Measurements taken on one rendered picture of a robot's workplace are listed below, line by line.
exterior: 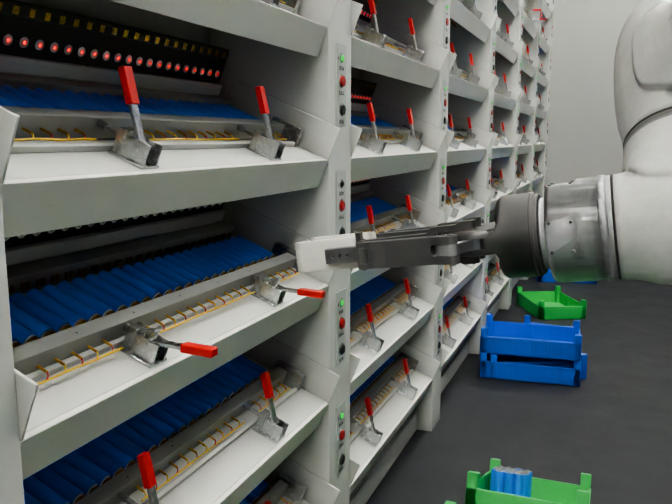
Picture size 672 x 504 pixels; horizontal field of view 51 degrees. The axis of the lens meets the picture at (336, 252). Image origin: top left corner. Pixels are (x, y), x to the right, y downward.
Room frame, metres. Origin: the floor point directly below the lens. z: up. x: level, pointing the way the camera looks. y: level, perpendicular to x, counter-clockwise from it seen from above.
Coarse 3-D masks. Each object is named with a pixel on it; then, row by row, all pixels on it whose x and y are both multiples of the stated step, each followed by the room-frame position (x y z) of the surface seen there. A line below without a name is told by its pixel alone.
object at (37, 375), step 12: (276, 276) 0.99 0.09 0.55; (252, 288) 0.92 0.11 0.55; (216, 300) 0.83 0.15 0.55; (228, 300) 0.86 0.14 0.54; (192, 312) 0.78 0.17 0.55; (156, 324) 0.72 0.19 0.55; (168, 324) 0.74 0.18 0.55; (96, 348) 0.63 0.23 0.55; (108, 348) 0.65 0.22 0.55; (72, 360) 0.60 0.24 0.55; (84, 360) 0.62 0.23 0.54; (36, 372) 0.57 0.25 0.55; (48, 372) 0.57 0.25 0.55
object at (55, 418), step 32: (160, 224) 0.93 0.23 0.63; (192, 224) 1.00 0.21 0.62; (256, 224) 1.09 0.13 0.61; (32, 256) 0.72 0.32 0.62; (320, 288) 1.02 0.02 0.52; (192, 320) 0.77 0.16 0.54; (224, 320) 0.80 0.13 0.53; (256, 320) 0.83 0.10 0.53; (288, 320) 0.94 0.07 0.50; (224, 352) 0.78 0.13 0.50; (32, 384) 0.48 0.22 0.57; (64, 384) 0.57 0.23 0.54; (96, 384) 0.59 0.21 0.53; (128, 384) 0.61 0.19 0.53; (160, 384) 0.66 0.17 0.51; (32, 416) 0.52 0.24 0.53; (64, 416) 0.53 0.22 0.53; (96, 416) 0.57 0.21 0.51; (128, 416) 0.63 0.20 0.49; (32, 448) 0.50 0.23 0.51; (64, 448) 0.54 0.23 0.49
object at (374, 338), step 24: (360, 288) 1.57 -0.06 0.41; (384, 288) 1.63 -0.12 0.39; (408, 288) 1.56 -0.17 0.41; (432, 288) 1.70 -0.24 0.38; (360, 312) 1.41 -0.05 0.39; (384, 312) 1.53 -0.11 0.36; (408, 312) 1.55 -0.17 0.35; (360, 336) 1.33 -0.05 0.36; (384, 336) 1.39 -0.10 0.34; (408, 336) 1.52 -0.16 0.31; (360, 360) 1.24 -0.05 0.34; (384, 360) 1.36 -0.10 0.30; (360, 384) 1.23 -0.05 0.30
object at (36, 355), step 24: (264, 264) 0.96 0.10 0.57; (288, 264) 1.02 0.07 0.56; (192, 288) 0.80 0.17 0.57; (216, 288) 0.83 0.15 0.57; (240, 288) 0.90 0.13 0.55; (120, 312) 0.68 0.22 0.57; (144, 312) 0.70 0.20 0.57; (168, 312) 0.74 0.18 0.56; (48, 336) 0.59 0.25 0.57; (72, 336) 0.61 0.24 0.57; (96, 336) 0.63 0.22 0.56; (120, 336) 0.67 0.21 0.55; (24, 360) 0.55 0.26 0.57; (48, 360) 0.58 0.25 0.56; (96, 360) 0.61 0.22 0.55
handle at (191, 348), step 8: (152, 336) 0.65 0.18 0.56; (160, 344) 0.65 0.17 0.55; (168, 344) 0.65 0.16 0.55; (176, 344) 0.65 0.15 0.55; (184, 344) 0.64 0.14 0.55; (192, 344) 0.64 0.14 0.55; (200, 344) 0.64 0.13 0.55; (184, 352) 0.64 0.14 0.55; (192, 352) 0.64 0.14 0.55; (200, 352) 0.63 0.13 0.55; (208, 352) 0.63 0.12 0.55; (216, 352) 0.64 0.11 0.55
